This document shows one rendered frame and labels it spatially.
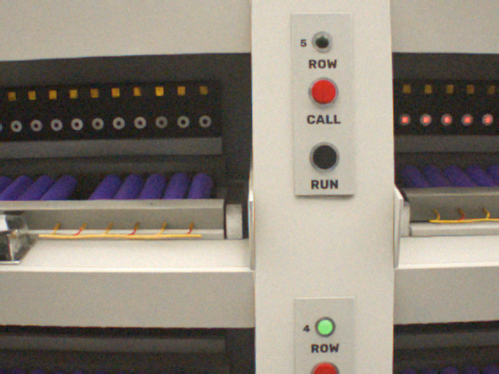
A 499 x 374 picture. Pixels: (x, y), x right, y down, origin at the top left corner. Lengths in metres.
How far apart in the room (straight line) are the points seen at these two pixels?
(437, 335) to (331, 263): 0.23
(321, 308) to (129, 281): 0.13
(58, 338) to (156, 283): 0.23
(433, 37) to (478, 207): 0.15
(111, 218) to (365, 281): 0.19
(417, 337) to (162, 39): 0.37
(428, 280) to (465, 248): 0.04
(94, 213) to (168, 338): 0.18
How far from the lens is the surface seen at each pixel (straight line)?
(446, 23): 0.46
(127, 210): 0.48
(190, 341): 0.61
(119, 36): 0.45
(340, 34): 0.43
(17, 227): 0.47
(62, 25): 0.46
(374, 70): 0.43
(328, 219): 0.42
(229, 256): 0.44
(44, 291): 0.46
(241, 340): 0.64
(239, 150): 0.62
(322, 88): 0.42
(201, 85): 0.58
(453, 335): 0.64
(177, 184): 0.53
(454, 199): 0.51
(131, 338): 0.62
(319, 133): 0.42
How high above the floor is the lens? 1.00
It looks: 1 degrees down
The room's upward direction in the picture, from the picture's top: 1 degrees counter-clockwise
